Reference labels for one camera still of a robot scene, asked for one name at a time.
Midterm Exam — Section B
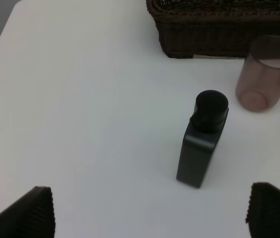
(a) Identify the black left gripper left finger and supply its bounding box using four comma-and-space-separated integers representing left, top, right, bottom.
0, 186, 56, 238

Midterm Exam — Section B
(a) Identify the dark green pump bottle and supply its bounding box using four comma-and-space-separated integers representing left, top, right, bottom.
176, 90, 229, 188

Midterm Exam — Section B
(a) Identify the dark brown wicker basket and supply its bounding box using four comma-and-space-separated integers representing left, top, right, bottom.
146, 0, 280, 59

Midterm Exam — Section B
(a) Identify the translucent pink plastic cup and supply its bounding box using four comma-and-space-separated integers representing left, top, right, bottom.
235, 35, 280, 112

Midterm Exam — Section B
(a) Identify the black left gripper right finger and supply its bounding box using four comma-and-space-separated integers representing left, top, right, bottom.
245, 182, 280, 238

